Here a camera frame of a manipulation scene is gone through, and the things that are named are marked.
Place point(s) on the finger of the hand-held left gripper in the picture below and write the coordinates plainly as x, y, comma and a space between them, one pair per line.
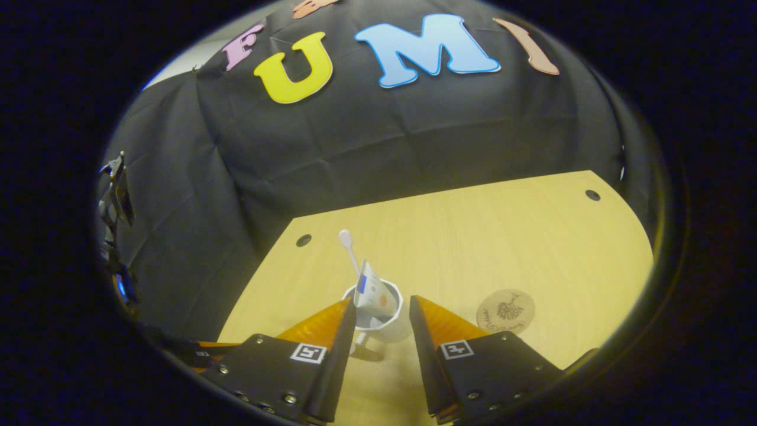
204, 352

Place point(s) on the light wooden desktop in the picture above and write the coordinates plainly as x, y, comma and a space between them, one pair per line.
473, 236

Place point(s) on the white toothbrush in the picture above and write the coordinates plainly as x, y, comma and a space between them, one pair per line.
345, 238

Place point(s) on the white toothpaste tube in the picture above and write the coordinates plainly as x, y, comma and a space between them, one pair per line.
372, 293

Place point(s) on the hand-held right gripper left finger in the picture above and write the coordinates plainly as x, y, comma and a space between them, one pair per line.
278, 373

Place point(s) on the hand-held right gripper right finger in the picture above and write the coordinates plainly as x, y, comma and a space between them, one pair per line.
491, 370

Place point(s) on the round cork coaster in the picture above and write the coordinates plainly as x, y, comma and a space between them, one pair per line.
505, 312

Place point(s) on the black backdrop cloth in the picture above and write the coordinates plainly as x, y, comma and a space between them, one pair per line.
414, 130

